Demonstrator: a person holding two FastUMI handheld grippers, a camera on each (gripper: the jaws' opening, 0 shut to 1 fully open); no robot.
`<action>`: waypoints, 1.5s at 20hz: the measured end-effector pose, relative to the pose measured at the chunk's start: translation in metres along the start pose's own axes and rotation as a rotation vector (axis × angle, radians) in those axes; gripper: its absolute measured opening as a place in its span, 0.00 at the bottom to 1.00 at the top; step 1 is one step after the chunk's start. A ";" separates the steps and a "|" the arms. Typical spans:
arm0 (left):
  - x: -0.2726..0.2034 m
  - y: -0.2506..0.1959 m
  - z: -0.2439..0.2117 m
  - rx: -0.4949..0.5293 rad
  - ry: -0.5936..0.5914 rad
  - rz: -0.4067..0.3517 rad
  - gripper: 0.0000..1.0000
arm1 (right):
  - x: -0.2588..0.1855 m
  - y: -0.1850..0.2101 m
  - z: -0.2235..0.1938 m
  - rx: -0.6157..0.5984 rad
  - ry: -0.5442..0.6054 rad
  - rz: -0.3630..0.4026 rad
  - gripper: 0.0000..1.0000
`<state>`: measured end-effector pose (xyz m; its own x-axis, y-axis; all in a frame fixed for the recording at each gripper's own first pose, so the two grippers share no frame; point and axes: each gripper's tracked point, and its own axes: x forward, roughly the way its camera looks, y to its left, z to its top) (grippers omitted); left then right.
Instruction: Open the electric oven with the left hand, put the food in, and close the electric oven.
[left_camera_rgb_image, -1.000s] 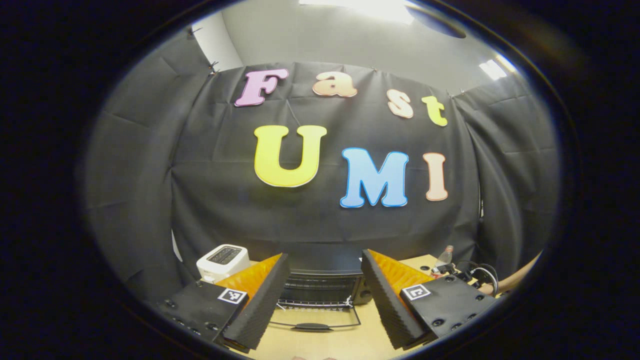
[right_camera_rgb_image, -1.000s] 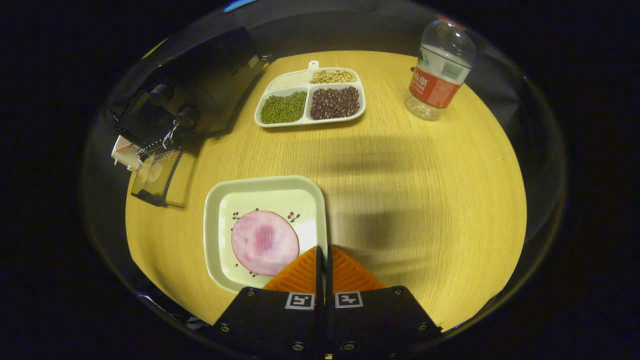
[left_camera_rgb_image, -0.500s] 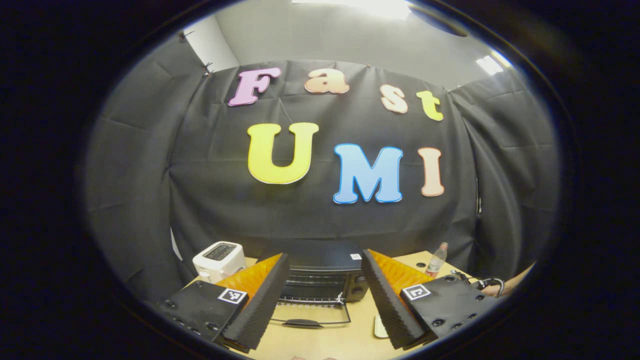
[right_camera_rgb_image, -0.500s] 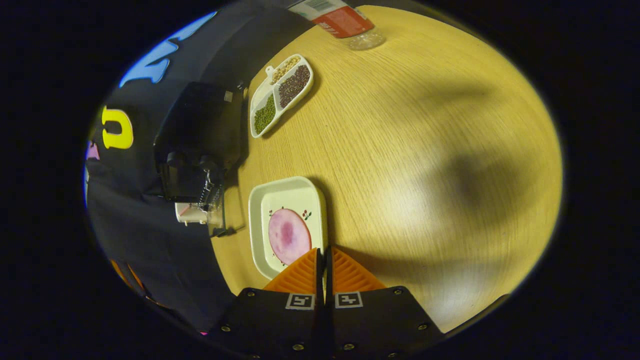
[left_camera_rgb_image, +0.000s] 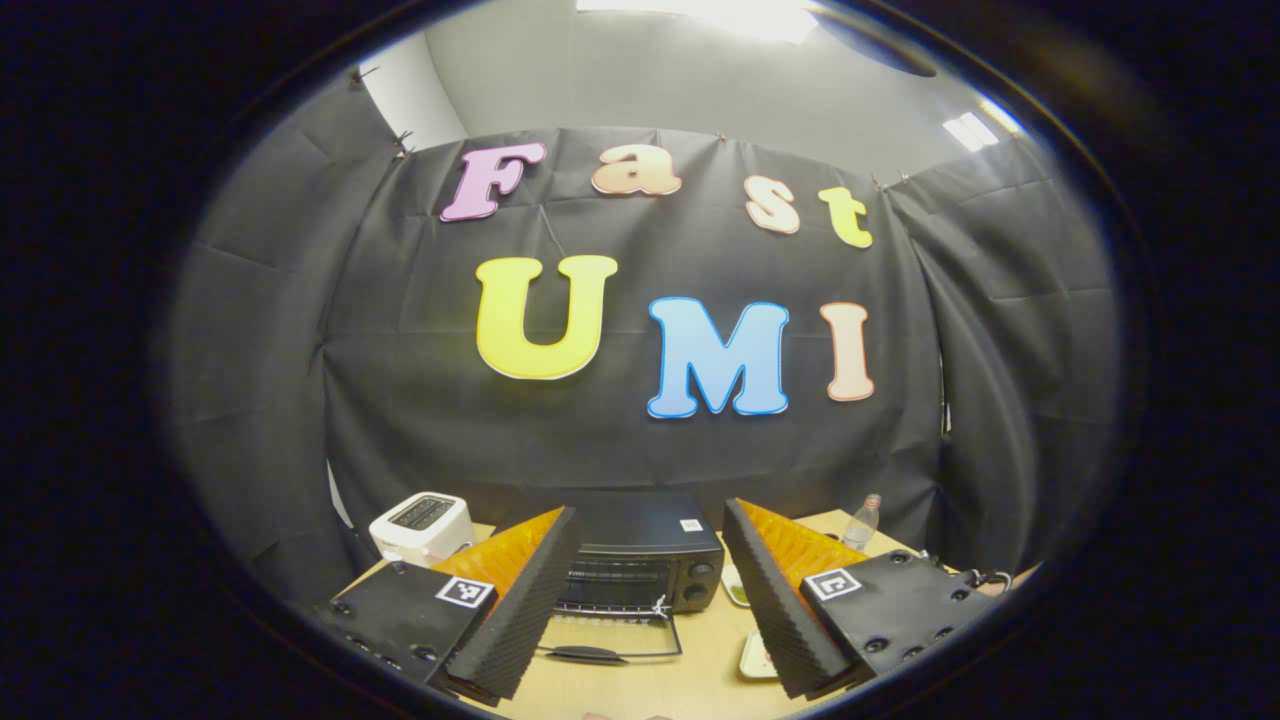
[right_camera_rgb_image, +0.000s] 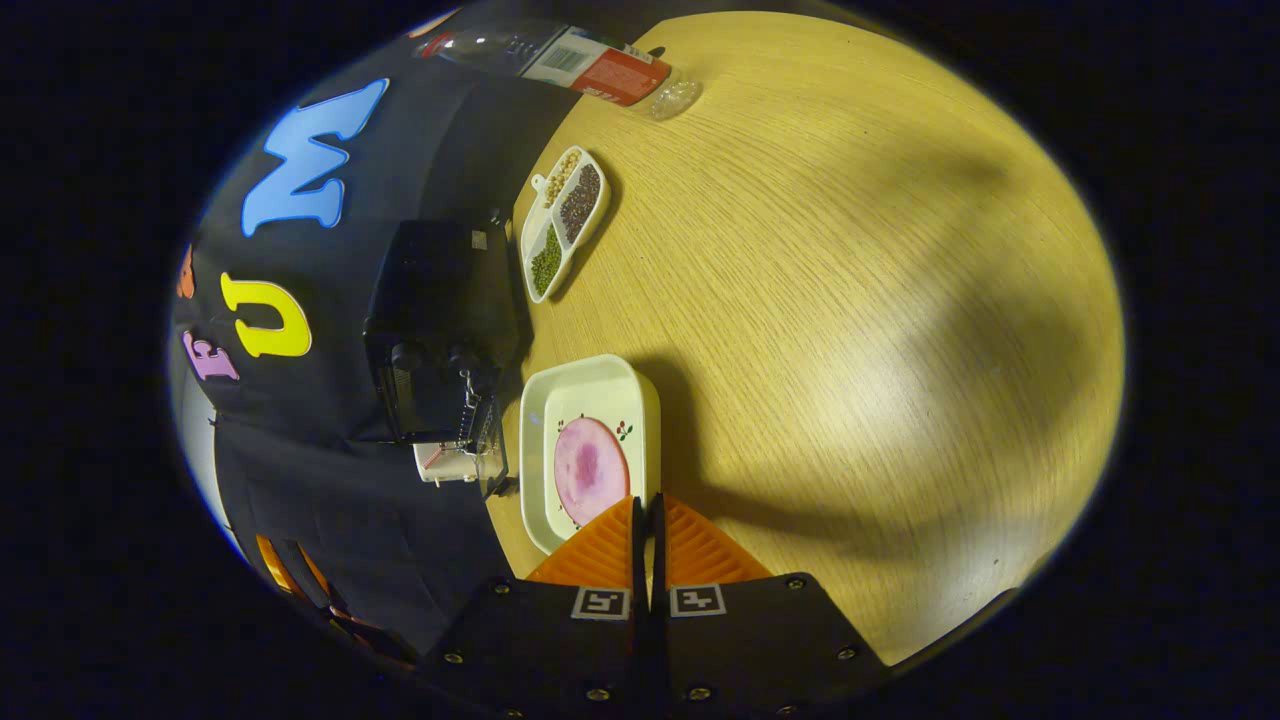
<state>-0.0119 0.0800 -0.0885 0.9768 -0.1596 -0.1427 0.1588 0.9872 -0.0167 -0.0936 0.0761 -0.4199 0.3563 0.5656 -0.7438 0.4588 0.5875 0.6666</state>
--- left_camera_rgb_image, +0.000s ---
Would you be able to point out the black backdrop cloth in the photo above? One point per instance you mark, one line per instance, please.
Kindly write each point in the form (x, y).
(400, 350)

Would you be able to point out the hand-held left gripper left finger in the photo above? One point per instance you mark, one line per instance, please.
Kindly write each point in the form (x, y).
(520, 620)

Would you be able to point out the pale green food tray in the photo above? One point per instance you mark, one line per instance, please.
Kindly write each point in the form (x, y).
(755, 660)

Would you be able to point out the white divided dish of beans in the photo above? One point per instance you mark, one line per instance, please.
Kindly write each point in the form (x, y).
(735, 588)

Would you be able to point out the white toaster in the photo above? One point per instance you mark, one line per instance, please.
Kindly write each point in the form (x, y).
(420, 535)

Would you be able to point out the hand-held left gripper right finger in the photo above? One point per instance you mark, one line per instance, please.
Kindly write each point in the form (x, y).
(780, 610)

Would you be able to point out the black electric oven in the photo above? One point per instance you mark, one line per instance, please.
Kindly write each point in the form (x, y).
(640, 540)

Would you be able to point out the clear plastic water bottle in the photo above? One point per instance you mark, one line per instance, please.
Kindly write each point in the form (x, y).
(862, 530)

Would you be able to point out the large ceiling light panel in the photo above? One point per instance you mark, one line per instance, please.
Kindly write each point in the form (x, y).
(700, 15)

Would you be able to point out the small ceiling light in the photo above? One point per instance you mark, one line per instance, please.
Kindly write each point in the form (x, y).
(970, 132)

